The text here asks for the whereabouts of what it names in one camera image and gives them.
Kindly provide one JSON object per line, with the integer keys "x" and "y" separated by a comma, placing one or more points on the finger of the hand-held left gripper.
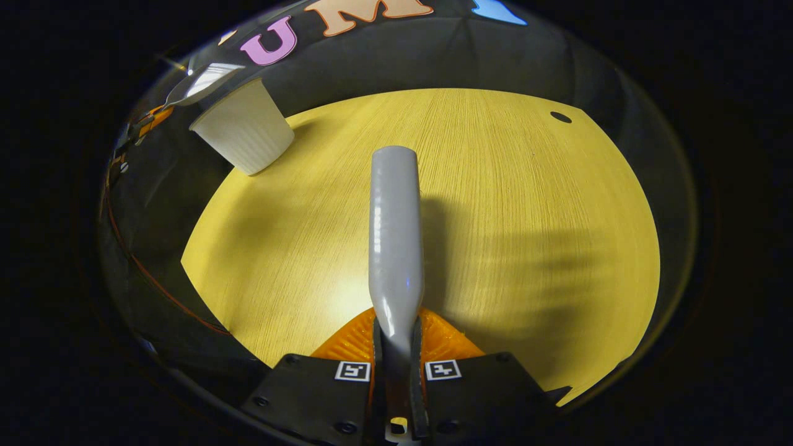
{"x": 152, "y": 122}

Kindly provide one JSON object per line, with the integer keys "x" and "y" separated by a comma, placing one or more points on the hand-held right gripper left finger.
{"x": 310, "y": 396}

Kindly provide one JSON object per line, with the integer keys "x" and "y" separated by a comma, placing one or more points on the white ribbed garbage bin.
{"x": 248, "y": 133}

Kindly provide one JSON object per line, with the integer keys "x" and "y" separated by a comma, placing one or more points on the small grey broom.
{"x": 395, "y": 235}

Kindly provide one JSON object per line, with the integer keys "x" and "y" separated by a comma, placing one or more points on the wooden desktop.
{"x": 526, "y": 186}

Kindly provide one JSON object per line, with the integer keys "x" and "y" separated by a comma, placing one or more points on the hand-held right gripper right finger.
{"x": 489, "y": 396}

